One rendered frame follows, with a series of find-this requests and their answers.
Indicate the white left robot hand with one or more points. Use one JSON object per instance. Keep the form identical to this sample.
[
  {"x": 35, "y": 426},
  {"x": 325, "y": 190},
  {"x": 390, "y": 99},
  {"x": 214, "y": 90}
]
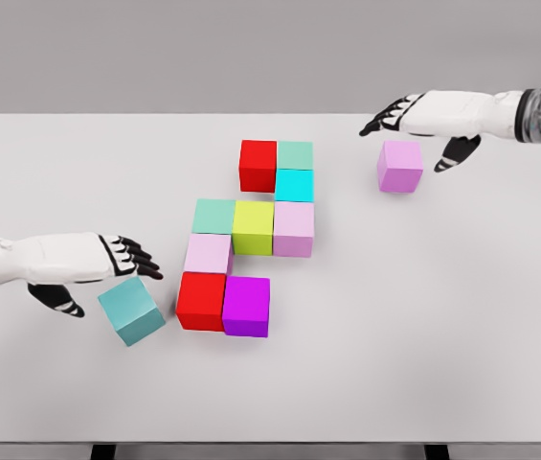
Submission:
[{"x": 76, "y": 256}]

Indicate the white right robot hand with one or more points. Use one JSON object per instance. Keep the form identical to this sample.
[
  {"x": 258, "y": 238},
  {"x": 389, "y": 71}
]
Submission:
[{"x": 430, "y": 115}]

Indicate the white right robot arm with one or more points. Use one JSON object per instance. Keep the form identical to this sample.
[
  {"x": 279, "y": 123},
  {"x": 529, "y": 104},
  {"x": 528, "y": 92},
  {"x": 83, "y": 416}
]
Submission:
[{"x": 524, "y": 115}]

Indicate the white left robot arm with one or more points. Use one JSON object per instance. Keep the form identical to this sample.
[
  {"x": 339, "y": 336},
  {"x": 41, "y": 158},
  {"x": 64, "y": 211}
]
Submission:
[{"x": 4, "y": 261}]

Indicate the orchid pink cube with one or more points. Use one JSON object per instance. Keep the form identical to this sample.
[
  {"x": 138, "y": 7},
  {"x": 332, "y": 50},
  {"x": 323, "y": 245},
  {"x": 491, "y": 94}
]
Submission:
[{"x": 399, "y": 165}]

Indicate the teal cube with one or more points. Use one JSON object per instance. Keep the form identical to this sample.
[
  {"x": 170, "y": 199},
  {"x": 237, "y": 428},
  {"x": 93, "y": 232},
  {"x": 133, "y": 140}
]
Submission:
[{"x": 128, "y": 306}]

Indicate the pale pink cube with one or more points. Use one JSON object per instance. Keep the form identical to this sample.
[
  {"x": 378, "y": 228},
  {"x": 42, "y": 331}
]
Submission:
[{"x": 208, "y": 253}]

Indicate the red cube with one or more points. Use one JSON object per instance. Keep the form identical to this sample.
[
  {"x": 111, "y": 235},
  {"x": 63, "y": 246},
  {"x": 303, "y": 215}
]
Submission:
[
  {"x": 200, "y": 302},
  {"x": 257, "y": 163}
]

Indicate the mint green cube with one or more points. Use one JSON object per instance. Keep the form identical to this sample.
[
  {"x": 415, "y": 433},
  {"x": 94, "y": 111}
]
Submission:
[
  {"x": 295, "y": 154},
  {"x": 213, "y": 216}
]

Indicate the cyan cube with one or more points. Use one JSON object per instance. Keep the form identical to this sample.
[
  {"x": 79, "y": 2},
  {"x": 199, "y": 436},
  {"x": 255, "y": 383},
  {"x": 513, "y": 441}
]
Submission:
[{"x": 295, "y": 186}]

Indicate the magenta purple cube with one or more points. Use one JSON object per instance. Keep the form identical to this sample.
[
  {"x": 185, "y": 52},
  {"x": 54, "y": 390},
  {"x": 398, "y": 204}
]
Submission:
[{"x": 247, "y": 306}]

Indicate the yellow-green cube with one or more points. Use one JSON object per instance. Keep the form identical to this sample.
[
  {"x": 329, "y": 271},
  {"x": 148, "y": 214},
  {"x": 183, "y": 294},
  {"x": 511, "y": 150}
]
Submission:
[{"x": 253, "y": 227}]

